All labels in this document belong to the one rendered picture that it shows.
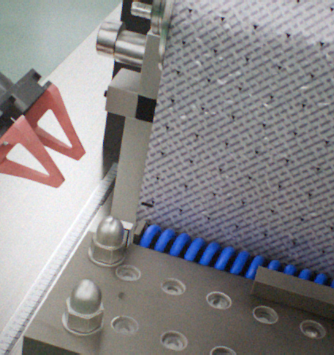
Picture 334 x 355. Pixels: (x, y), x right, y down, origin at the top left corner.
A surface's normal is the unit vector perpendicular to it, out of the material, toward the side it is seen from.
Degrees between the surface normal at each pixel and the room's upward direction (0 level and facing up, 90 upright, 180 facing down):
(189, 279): 0
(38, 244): 0
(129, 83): 0
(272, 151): 90
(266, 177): 90
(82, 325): 90
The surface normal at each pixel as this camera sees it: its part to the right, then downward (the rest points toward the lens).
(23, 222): 0.17, -0.83
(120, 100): -0.25, 0.49
